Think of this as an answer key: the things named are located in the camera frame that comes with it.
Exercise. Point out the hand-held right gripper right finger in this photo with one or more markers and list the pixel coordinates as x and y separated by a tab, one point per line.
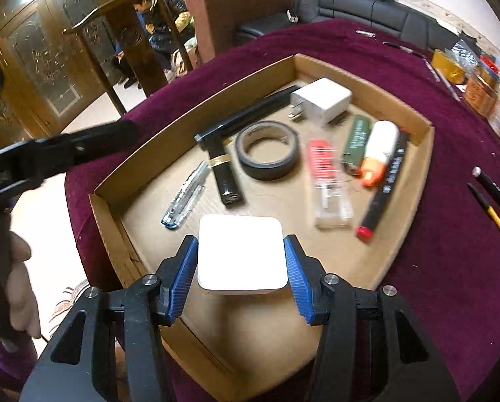
300	280

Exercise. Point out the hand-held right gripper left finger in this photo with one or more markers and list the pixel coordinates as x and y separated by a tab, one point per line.
181	278

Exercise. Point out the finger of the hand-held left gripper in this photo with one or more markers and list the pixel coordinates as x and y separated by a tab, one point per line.
7	194
87	142

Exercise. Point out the white square box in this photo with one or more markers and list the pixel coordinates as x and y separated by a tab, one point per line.
241	251

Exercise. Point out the clear blue pen pack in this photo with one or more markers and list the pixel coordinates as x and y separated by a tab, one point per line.
185	199

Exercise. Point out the shallow cardboard box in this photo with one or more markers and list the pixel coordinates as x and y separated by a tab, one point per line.
241	343

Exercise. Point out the black tube with gold band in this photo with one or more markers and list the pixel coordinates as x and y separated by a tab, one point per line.
225	180

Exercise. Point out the red and clear packet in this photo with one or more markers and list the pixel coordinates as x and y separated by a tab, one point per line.
323	163

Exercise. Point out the black marker with white print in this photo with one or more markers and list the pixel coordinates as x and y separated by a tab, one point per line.
384	192

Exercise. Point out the grey tape roll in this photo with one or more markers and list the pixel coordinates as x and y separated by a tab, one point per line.
243	159

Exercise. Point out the white bottle with orange cap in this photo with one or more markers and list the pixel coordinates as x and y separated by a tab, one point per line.
381	142

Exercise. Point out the long glossy bar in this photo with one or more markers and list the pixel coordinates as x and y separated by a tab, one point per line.
254	111

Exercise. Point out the white plug charger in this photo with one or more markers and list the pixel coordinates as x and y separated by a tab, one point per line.
321	100

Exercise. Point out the person's left forearm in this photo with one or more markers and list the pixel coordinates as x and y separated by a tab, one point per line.
3	368

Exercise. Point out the person's left hand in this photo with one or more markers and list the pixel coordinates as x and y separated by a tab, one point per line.
24	293

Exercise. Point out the wooden glass-door cabinet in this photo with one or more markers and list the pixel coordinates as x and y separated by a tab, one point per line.
45	50

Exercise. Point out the maroon tablecloth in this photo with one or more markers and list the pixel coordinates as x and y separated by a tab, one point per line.
442	301

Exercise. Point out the green lighter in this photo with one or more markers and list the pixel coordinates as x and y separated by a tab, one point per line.
356	138

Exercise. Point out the yellow and black pen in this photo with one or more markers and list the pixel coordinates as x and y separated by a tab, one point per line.
490	211

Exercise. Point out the brown armchair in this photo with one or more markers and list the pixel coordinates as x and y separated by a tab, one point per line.
233	0

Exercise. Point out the black marker with silver tip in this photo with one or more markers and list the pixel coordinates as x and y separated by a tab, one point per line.
494	190

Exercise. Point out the thin pen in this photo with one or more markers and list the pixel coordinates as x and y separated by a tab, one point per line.
432	70
450	86

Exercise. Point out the yellow packet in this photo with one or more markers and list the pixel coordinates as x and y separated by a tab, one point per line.
448	67

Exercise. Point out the orange jar with red lid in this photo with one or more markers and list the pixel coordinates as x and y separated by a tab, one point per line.
480	90

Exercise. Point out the black leather sofa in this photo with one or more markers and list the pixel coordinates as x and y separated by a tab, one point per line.
358	12

